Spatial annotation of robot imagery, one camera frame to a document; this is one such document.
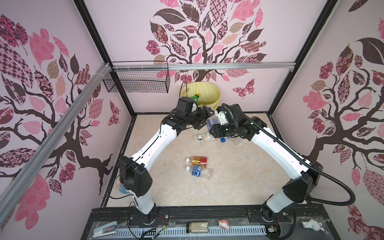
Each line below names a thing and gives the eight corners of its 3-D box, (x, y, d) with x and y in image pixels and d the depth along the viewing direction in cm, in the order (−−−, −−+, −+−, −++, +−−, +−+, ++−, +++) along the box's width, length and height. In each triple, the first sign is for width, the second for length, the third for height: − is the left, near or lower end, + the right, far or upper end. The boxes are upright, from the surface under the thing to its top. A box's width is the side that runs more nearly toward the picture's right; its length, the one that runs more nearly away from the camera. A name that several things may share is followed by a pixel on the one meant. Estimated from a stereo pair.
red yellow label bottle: (186, 168, 92) (185, 164, 87) (186, 160, 96) (186, 156, 91) (207, 168, 92) (208, 164, 87) (207, 160, 96) (207, 156, 91)
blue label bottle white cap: (185, 175, 89) (184, 171, 85) (187, 166, 93) (187, 162, 88) (211, 181, 87) (212, 177, 82) (213, 171, 90) (213, 167, 86)
